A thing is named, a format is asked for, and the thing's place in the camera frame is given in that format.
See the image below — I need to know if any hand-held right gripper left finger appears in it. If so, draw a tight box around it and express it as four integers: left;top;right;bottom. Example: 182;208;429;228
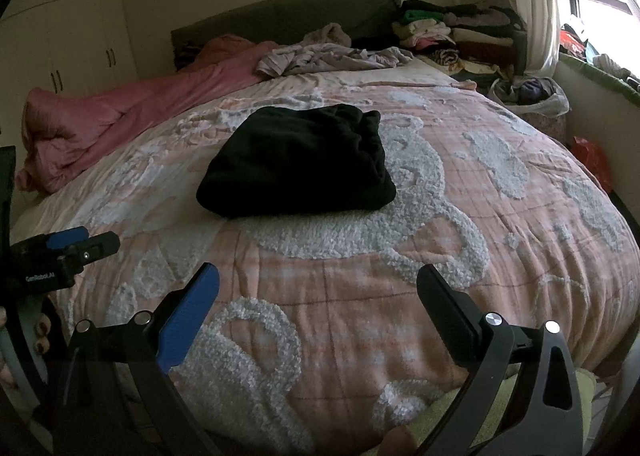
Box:
62;262;227;456

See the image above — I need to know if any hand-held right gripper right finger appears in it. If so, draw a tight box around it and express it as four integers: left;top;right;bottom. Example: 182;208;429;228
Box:
416;265;584;456

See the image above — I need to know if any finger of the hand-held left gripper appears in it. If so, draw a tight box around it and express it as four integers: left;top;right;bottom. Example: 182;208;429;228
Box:
62;231;121;269
46;227;92;251

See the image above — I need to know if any black long-sleeve shirt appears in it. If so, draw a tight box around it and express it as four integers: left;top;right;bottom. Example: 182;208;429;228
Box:
196;104;398;218

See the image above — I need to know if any white plastic bag of clothes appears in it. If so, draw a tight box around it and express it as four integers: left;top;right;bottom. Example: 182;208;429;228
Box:
487;76;571;125

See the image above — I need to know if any pile of folded clothes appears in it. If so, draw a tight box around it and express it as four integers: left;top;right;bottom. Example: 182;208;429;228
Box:
391;0;529;87

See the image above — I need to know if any person's left hand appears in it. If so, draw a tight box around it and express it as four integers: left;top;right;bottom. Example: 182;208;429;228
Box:
30;315;53;357

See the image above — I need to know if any pink checked tufted blanket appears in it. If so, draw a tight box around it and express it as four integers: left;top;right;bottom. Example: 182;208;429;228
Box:
15;80;639;453

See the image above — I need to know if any pink duvet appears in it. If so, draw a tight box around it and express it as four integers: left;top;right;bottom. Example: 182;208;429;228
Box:
15;34;281;195

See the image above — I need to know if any cream wardrobe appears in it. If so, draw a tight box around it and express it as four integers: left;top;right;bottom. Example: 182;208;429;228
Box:
0;0;140;137

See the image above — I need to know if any red plastic bag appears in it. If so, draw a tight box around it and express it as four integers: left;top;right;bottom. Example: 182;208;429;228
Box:
570;136;614;195

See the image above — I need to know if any cream bed sheet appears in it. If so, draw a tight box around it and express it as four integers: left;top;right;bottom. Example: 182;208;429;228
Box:
10;58;467;231

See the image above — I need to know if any crumpled lilac garment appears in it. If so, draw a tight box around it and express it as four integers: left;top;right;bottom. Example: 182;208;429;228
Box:
256;23;417;80

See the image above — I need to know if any green windowsill mat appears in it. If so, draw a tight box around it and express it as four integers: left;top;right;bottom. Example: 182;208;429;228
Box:
557;53;640;107

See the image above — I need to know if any dark green headboard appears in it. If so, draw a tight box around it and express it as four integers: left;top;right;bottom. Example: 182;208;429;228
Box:
171;0;404;70

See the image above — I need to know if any white curtain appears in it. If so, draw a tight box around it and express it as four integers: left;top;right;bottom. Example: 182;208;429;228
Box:
500;0;577;77

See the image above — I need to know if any window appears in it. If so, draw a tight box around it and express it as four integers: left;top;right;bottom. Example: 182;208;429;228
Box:
547;0;640;81

